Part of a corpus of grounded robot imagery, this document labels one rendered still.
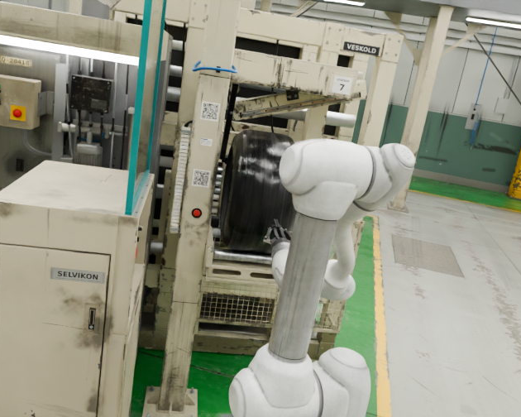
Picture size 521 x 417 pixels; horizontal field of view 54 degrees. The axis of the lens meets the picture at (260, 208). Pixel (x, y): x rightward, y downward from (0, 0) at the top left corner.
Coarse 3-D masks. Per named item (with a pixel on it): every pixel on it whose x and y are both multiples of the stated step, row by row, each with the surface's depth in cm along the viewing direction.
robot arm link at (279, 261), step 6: (276, 252) 173; (282, 252) 169; (276, 258) 168; (282, 258) 166; (276, 264) 166; (282, 264) 164; (276, 270) 164; (282, 270) 162; (276, 276) 163; (282, 276) 161; (276, 282) 164
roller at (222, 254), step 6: (216, 252) 223; (222, 252) 224; (228, 252) 224; (234, 252) 225; (240, 252) 225; (246, 252) 226; (252, 252) 227; (216, 258) 224; (222, 258) 224; (228, 258) 224; (234, 258) 225; (240, 258) 225; (246, 258) 225; (252, 258) 226; (258, 258) 226; (264, 258) 226; (270, 258) 227; (270, 264) 228
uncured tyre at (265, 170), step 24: (240, 144) 215; (264, 144) 214; (288, 144) 218; (240, 168) 208; (264, 168) 207; (240, 192) 206; (264, 192) 206; (288, 192) 208; (240, 216) 208; (264, 216) 208; (288, 216) 210; (240, 240) 215
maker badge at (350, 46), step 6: (348, 42) 267; (348, 48) 268; (354, 48) 268; (360, 48) 269; (366, 48) 269; (372, 48) 269; (378, 48) 270; (366, 54) 270; (372, 54) 270; (378, 54) 271
